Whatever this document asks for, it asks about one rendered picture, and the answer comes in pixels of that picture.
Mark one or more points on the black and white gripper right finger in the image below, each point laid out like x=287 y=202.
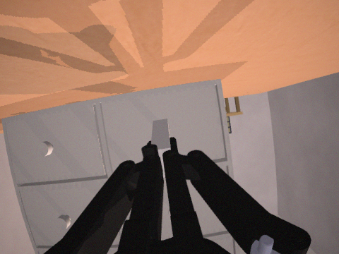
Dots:
x=250 y=224

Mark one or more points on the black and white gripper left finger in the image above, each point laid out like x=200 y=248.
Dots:
x=98 y=225

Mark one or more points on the white chest of drawers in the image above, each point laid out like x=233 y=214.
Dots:
x=227 y=161

